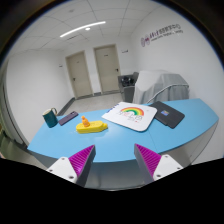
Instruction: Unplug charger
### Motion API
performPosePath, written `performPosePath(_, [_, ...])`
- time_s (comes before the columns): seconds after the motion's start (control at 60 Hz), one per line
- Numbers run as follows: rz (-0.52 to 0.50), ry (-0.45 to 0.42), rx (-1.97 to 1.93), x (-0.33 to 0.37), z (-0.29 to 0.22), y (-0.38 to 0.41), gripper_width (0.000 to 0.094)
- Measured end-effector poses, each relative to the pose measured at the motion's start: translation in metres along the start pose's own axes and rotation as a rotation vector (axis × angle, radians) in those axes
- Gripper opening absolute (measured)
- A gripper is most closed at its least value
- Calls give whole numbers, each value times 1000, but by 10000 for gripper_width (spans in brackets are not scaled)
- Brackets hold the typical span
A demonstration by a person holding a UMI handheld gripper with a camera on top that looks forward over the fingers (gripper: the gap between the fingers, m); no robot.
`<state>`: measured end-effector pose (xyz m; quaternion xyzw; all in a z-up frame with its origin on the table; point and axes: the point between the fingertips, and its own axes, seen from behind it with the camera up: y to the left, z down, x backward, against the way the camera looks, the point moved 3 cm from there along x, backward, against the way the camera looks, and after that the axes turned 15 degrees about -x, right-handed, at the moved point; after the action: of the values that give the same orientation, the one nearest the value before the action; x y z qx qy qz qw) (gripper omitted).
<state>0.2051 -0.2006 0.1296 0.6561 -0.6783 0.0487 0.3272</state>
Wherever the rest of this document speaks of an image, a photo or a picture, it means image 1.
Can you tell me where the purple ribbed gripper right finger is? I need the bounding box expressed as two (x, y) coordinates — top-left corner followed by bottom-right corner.
(134, 144), (182, 184)

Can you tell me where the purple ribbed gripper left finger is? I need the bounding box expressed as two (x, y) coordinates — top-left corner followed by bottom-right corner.
(47, 145), (96, 187)

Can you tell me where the white rainbow board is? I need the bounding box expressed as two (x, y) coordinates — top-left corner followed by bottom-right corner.
(102, 102), (157, 132)

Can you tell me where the black laptop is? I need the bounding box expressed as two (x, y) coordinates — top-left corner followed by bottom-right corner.
(151, 101), (185, 129)

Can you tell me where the purple smartphone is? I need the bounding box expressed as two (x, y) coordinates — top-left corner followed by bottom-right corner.
(58, 111), (78, 126)

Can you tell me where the teal mug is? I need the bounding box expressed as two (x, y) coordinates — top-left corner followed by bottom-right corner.
(42, 108), (58, 128)

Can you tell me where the grey cabinet with items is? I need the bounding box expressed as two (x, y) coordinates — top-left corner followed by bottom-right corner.
(118, 72), (139, 103)

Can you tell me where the left beige door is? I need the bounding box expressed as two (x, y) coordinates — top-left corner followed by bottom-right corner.
(66, 52), (92, 98)

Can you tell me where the beige door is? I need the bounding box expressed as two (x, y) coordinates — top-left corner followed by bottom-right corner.
(95, 45), (120, 93)
(66, 52), (92, 98)

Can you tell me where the right beige door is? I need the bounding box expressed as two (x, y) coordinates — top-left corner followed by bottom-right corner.
(95, 45), (120, 93)

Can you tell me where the ceiling strip light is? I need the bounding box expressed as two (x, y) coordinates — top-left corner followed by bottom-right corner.
(60, 21), (106, 38)

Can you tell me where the wall logo sign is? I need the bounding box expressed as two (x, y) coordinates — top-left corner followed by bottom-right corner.
(140, 24), (183, 47)

